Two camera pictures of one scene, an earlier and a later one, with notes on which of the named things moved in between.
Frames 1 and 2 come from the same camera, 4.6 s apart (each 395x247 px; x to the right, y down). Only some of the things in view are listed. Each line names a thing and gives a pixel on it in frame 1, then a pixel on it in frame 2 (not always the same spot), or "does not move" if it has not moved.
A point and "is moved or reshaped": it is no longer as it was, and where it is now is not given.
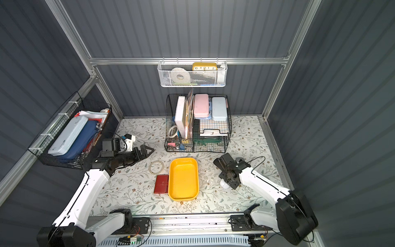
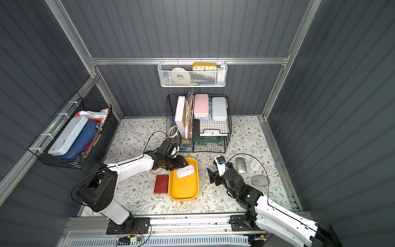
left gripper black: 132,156 to 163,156
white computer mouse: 223,184 is moved or reshaped
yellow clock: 204,66 does not move
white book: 180,115 does not move
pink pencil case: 201,105 does not move
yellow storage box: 183,179 does not move
